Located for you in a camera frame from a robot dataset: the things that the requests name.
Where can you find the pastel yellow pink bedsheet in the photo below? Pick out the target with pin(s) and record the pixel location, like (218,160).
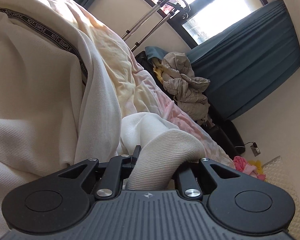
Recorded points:
(135,88)

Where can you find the wall power socket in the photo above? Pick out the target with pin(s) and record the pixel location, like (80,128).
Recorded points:
(256,151)

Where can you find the yellow garment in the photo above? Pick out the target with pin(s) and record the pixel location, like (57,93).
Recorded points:
(159,70)

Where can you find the teal curtain right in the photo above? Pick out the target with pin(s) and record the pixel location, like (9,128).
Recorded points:
(248,60)

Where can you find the pink fleece garment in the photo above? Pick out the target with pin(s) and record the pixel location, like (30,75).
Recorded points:
(251,168)

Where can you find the teal cloth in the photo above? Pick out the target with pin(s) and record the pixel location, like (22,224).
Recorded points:
(155,52)

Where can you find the metal clothes steamer stand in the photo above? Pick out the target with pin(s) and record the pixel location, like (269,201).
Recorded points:
(168,7)

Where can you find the cream sweatpants with black stripe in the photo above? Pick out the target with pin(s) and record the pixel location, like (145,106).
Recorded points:
(58,106)

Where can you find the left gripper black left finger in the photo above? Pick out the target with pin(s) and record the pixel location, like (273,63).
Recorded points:
(59,201)

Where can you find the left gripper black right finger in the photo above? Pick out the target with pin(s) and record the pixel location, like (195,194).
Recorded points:
(235,200)

